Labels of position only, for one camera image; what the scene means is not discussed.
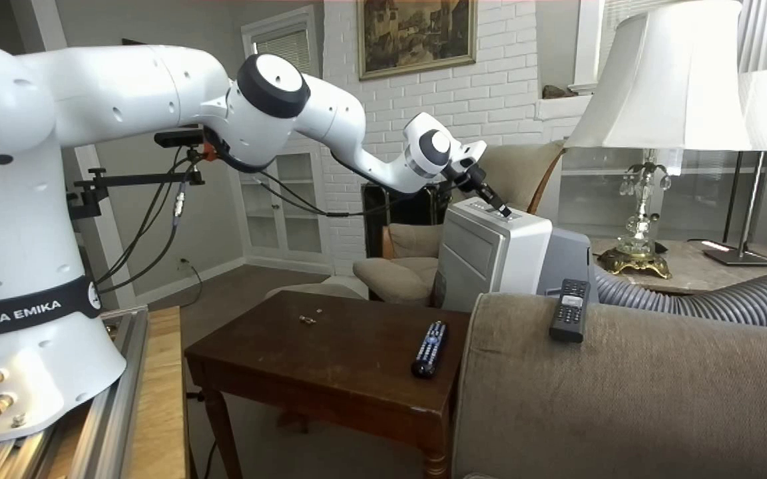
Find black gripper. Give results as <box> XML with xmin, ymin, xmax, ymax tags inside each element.
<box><xmin>452</xmin><ymin>158</ymin><xmax>513</xmax><ymax>222</ymax></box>

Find white portable air conditioner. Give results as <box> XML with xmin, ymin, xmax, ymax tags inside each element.
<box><xmin>430</xmin><ymin>195</ymin><xmax>597</xmax><ymax>315</ymax></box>

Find black fireplace screen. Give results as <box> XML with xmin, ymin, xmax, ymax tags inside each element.
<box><xmin>358</xmin><ymin>182</ymin><xmax>456</xmax><ymax>262</ymax></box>

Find beige armchair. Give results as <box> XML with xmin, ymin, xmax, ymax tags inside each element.
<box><xmin>352</xmin><ymin>141</ymin><xmax>569</xmax><ymax>308</ymax></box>

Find small dark ornament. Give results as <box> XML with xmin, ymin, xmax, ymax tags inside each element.
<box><xmin>541</xmin><ymin>82</ymin><xmax>580</xmax><ymax>101</ymax></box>

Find short black remote control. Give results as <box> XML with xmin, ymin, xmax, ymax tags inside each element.
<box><xmin>548</xmin><ymin>276</ymin><xmax>593</xmax><ymax>347</ymax></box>

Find long black remote, blue buttons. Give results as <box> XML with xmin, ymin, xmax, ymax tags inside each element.
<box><xmin>409</xmin><ymin>319</ymin><xmax>450</xmax><ymax>380</ymax></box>

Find gold framed painting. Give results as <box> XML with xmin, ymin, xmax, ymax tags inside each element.
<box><xmin>353</xmin><ymin>0</ymin><xmax>478</xmax><ymax>85</ymax></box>

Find crystal table lamp, white shade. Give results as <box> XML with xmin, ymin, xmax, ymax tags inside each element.
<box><xmin>565</xmin><ymin>0</ymin><xmax>753</xmax><ymax>282</ymax></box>

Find dark wooden side table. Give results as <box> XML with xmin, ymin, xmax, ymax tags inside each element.
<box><xmin>180</xmin><ymin>287</ymin><xmax>470</xmax><ymax>479</ymax></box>

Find round stone lamp table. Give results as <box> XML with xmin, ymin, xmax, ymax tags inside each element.
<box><xmin>588</xmin><ymin>235</ymin><xmax>767</xmax><ymax>299</ymax></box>

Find beige fabric sofa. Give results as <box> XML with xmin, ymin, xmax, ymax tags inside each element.
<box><xmin>448</xmin><ymin>291</ymin><xmax>767</xmax><ymax>479</ymax></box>

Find white framed mirror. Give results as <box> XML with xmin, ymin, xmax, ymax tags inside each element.
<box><xmin>240</xmin><ymin>5</ymin><xmax>325</xmax><ymax>75</ymax></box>

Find grey ribbed exhaust hose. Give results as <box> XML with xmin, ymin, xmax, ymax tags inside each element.
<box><xmin>588</xmin><ymin>263</ymin><xmax>767</xmax><ymax>334</ymax></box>

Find black stereo camera bar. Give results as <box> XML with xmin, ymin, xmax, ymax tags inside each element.
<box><xmin>152</xmin><ymin>126</ymin><xmax>219</xmax><ymax>151</ymax></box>

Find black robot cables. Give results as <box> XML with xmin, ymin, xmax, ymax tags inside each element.
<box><xmin>87</xmin><ymin>145</ymin><xmax>404</xmax><ymax>299</ymax></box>

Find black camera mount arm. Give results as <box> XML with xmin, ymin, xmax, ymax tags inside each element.
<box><xmin>67</xmin><ymin>145</ymin><xmax>208</xmax><ymax>222</ymax></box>

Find aluminium rail base frame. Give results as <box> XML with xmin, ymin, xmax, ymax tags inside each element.
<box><xmin>0</xmin><ymin>304</ymin><xmax>152</xmax><ymax>479</ymax></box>

